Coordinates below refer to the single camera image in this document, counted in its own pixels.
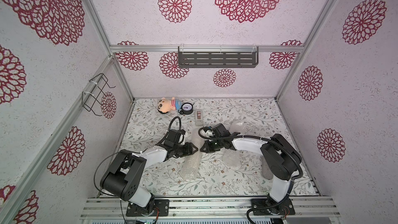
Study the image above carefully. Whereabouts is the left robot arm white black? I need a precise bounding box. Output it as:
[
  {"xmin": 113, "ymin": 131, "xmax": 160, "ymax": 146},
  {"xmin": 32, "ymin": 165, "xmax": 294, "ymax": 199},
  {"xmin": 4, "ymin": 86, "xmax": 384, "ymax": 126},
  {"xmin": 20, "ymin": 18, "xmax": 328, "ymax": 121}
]
[{"xmin": 100, "ymin": 130, "xmax": 199, "ymax": 209}]

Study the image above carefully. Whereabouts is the aluminium rail base frame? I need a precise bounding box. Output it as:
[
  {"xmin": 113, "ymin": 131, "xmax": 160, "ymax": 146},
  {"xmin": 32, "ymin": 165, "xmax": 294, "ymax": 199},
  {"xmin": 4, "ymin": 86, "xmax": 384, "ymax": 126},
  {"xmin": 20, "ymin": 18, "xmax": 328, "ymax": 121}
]
[{"xmin": 79, "ymin": 196, "xmax": 340, "ymax": 221}]

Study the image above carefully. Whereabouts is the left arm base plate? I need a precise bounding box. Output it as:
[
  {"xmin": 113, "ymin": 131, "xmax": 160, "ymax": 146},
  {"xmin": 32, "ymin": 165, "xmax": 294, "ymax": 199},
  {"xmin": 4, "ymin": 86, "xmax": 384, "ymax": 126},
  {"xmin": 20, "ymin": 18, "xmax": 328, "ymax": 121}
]
[{"xmin": 126, "ymin": 198, "xmax": 170, "ymax": 217}]

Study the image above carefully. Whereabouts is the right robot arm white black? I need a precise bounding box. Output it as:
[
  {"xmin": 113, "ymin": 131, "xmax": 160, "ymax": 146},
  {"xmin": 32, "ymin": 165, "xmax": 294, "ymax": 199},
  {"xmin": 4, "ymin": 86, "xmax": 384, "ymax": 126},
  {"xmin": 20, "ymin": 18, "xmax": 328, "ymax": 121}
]
[{"xmin": 198, "ymin": 124, "xmax": 303, "ymax": 203}]

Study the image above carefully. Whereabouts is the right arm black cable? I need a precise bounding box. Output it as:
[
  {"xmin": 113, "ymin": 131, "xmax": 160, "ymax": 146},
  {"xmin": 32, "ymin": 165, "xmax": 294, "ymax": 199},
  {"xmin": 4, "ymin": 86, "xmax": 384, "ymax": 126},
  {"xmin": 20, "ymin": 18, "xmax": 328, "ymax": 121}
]
[{"xmin": 198, "ymin": 125, "xmax": 304, "ymax": 224}]

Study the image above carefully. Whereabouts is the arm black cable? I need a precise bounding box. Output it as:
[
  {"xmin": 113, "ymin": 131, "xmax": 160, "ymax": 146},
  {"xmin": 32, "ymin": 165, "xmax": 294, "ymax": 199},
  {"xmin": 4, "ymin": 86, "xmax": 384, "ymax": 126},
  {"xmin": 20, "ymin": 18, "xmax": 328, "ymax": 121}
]
[
  {"xmin": 92, "ymin": 116, "xmax": 182, "ymax": 224},
  {"xmin": 198, "ymin": 125, "xmax": 304, "ymax": 224}
]

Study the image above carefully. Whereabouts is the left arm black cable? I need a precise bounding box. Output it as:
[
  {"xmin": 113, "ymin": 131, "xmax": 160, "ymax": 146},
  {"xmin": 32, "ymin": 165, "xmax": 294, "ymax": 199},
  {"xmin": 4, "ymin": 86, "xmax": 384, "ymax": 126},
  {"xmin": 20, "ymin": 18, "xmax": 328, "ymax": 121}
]
[{"xmin": 92, "ymin": 116, "xmax": 182, "ymax": 224}]

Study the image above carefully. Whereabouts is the plush boy doll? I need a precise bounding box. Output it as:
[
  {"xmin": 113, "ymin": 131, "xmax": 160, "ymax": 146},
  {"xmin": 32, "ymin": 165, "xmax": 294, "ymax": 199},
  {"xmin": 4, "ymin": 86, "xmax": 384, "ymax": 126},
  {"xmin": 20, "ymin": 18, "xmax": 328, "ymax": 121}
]
[{"xmin": 157, "ymin": 97, "xmax": 182, "ymax": 114}]

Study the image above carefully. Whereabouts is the black wire wall rack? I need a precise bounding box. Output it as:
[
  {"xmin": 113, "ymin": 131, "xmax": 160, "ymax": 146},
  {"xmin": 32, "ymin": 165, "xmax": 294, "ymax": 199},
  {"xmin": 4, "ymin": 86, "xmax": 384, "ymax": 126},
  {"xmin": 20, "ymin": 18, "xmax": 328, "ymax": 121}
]
[{"xmin": 81, "ymin": 73, "xmax": 115, "ymax": 117}]

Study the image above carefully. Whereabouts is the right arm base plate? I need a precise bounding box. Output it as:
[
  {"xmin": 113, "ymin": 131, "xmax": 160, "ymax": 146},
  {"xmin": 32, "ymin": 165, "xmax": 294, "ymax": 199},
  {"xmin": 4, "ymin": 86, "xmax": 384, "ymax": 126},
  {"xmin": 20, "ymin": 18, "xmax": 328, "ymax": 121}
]
[{"xmin": 251, "ymin": 198, "xmax": 296, "ymax": 216}]

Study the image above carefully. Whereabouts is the dark grey wall shelf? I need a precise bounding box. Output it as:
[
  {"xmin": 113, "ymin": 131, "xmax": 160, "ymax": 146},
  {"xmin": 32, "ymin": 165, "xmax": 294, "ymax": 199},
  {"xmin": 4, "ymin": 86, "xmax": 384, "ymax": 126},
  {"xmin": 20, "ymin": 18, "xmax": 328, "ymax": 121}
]
[{"xmin": 177, "ymin": 46, "xmax": 259, "ymax": 68}]

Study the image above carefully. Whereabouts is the black alarm clock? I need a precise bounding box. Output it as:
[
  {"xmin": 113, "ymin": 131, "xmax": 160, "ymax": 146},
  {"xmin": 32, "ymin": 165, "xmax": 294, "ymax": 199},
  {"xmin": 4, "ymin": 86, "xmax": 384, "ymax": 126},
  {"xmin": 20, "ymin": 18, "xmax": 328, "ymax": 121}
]
[{"xmin": 178, "ymin": 103, "xmax": 194, "ymax": 115}]

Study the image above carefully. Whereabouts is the bubble wrap sheet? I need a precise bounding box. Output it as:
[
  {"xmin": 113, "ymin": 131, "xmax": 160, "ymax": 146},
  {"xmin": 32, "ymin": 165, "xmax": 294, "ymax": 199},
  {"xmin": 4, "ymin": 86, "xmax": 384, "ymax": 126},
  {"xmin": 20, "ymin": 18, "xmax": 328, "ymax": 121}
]
[
  {"xmin": 222, "ymin": 119, "xmax": 248, "ymax": 168},
  {"xmin": 179, "ymin": 128, "xmax": 205, "ymax": 181}
]

